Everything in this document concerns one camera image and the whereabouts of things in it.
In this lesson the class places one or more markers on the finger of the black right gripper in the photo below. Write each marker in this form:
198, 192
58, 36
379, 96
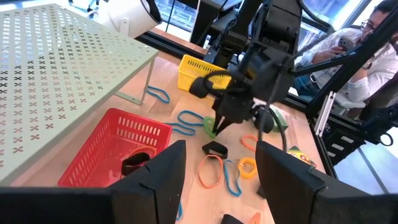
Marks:
225, 124
217, 123

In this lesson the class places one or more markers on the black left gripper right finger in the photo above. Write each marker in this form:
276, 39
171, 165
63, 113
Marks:
311, 202

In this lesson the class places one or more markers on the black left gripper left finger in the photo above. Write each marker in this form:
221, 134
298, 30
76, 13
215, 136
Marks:
93, 205

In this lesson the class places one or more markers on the orange rubber band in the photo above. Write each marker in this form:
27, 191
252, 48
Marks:
255, 219
211, 155
243, 143
149, 148

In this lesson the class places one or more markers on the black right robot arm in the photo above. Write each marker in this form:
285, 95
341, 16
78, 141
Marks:
280, 25

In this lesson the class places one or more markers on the red plastic basket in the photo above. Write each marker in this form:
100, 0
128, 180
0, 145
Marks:
93, 155

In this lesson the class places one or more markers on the yellow plastic basket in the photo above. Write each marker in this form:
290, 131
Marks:
189, 70

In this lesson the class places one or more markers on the black mechanical assembly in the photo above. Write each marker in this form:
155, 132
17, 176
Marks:
376, 119

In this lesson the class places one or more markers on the person's phone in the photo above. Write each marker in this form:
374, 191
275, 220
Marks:
345, 43

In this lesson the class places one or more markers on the green perforated metal shelf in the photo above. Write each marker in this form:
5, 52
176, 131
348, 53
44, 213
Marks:
46, 77

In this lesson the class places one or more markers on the person's wristwatch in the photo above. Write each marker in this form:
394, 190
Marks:
367, 65

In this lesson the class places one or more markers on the person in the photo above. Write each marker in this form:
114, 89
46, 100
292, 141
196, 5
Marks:
373, 71

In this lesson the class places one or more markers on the person's glasses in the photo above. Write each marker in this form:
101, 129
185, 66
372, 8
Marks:
367, 26

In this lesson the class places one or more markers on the silver metal bracket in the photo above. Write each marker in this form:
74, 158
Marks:
325, 115

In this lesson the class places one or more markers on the white security camera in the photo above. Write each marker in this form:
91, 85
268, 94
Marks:
130, 15

